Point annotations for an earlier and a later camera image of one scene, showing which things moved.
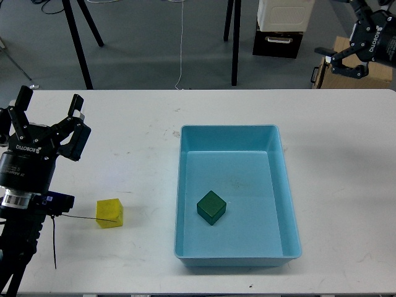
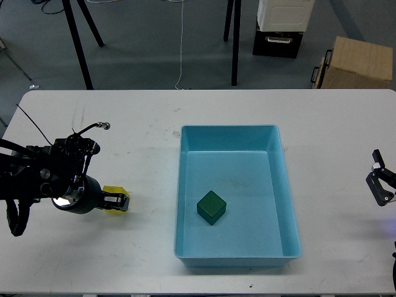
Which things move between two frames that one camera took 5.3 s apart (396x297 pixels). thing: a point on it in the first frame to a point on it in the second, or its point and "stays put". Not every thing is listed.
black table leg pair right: [236, 34] stays put
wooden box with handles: [379, 75] stays put
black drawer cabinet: [284, 44] stays put
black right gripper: [378, 30] to [381, 195]
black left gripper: [27, 166] to [85, 193]
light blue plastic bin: [244, 166] stays put
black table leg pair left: [76, 36] stays put
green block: [211, 207] stays put
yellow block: [109, 213] to [117, 190]
